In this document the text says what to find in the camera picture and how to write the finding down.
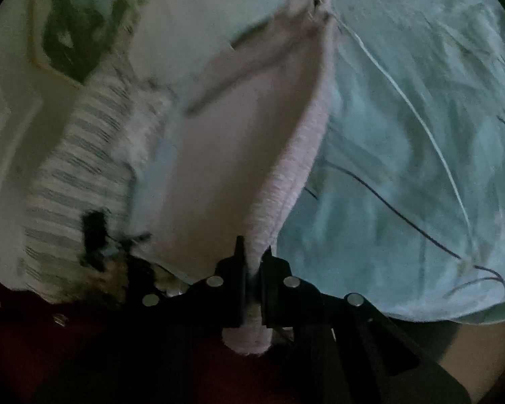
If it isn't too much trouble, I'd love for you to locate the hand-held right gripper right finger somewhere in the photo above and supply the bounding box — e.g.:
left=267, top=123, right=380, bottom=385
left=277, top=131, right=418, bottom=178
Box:
left=260, top=245, right=473, bottom=404

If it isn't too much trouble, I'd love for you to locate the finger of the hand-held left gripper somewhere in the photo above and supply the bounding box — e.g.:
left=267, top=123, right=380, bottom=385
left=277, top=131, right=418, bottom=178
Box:
left=108, top=231, right=152, bottom=248

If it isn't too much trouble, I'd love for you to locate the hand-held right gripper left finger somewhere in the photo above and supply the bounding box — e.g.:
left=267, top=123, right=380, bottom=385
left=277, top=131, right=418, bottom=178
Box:
left=128, top=236, right=249, bottom=330

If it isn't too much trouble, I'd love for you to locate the pink knit garment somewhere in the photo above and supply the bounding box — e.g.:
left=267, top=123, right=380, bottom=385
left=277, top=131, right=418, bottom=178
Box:
left=145, top=0, right=343, bottom=356

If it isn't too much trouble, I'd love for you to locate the grey striped white cloth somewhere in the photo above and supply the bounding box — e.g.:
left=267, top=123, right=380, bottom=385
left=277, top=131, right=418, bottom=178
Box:
left=19, top=65, right=175, bottom=304

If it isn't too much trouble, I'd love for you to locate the dark red clothing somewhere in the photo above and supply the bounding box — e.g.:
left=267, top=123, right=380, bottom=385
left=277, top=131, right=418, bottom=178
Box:
left=0, top=274, right=236, bottom=404

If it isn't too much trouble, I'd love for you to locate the pale blue floral blanket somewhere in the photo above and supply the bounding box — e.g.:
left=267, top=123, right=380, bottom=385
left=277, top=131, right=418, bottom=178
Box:
left=273, top=0, right=505, bottom=325

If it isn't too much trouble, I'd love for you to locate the green leaf patterned cloth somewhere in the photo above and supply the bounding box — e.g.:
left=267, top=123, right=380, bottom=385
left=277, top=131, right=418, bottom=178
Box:
left=25, top=0, right=190, bottom=87

